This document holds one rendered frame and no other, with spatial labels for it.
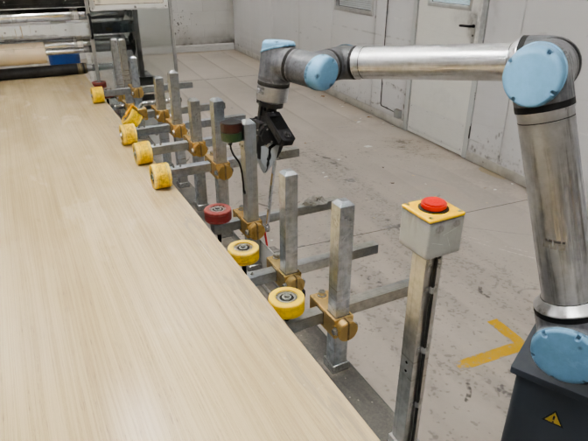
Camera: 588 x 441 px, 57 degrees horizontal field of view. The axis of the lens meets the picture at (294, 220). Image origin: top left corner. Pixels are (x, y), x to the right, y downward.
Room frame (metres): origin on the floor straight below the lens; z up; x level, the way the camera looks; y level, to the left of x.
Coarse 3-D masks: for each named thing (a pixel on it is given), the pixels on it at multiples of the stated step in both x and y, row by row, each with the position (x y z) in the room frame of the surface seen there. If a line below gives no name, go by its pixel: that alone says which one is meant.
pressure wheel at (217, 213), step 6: (216, 204) 1.47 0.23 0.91; (222, 204) 1.47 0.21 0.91; (204, 210) 1.43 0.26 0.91; (210, 210) 1.43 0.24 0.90; (216, 210) 1.43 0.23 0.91; (222, 210) 1.43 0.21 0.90; (228, 210) 1.42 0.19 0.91; (210, 216) 1.40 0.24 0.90; (216, 216) 1.40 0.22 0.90; (222, 216) 1.40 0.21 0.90; (228, 216) 1.42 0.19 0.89; (210, 222) 1.40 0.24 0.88; (216, 222) 1.40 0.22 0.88; (222, 222) 1.40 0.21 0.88
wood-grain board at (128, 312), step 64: (0, 128) 2.28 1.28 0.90; (64, 128) 2.28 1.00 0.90; (0, 192) 1.57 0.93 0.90; (64, 192) 1.57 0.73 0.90; (128, 192) 1.57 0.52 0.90; (0, 256) 1.16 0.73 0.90; (64, 256) 1.16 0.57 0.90; (128, 256) 1.16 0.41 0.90; (192, 256) 1.16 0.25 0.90; (0, 320) 0.90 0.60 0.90; (64, 320) 0.90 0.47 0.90; (128, 320) 0.90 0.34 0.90; (192, 320) 0.90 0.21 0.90; (256, 320) 0.90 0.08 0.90; (0, 384) 0.72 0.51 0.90; (64, 384) 0.72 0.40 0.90; (128, 384) 0.72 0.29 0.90; (192, 384) 0.72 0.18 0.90; (256, 384) 0.72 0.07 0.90; (320, 384) 0.72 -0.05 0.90
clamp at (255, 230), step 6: (234, 210) 1.50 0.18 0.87; (234, 216) 1.49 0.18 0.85; (240, 216) 1.46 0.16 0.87; (246, 222) 1.42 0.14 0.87; (252, 222) 1.42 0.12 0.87; (258, 222) 1.42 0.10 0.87; (246, 228) 1.41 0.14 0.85; (252, 228) 1.39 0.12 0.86; (258, 228) 1.40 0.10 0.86; (264, 228) 1.41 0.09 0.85; (246, 234) 1.41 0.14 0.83; (252, 234) 1.39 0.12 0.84; (258, 234) 1.40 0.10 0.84
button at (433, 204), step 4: (424, 200) 0.77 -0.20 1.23; (428, 200) 0.77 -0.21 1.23; (432, 200) 0.77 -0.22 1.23; (436, 200) 0.77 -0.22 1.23; (440, 200) 0.77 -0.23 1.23; (444, 200) 0.77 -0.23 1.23; (424, 204) 0.76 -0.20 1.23; (428, 204) 0.75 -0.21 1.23; (432, 204) 0.75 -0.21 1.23; (436, 204) 0.75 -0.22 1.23; (440, 204) 0.75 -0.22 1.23; (444, 204) 0.75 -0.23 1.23; (424, 208) 0.75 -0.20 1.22; (428, 208) 0.75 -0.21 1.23; (432, 208) 0.74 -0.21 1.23; (436, 208) 0.74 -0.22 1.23; (440, 208) 0.74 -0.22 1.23; (444, 208) 0.75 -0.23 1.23
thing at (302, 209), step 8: (328, 200) 1.59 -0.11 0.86; (304, 208) 1.55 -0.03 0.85; (312, 208) 1.56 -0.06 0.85; (320, 208) 1.58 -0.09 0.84; (328, 208) 1.59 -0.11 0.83; (264, 216) 1.49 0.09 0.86; (272, 216) 1.50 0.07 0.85; (224, 224) 1.43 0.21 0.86; (232, 224) 1.44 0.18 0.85; (240, 224) 1.45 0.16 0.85; (216, 232) 1.41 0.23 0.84; (224, 232) 1.43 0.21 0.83
